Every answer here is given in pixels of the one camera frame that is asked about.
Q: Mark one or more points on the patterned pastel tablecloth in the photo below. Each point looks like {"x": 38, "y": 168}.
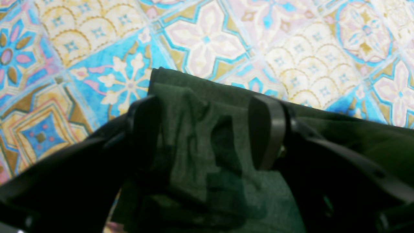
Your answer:
{"x": 68, "y": 67}

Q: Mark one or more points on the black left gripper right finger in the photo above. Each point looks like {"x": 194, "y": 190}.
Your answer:
{"x": 337, "y": 190}

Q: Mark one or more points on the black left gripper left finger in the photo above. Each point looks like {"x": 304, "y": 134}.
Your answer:
{"x": 73, "y": 190}

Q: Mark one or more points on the dark green long-sleeve shirt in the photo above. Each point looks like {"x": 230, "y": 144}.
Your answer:
{"x": 203, "y": 178}

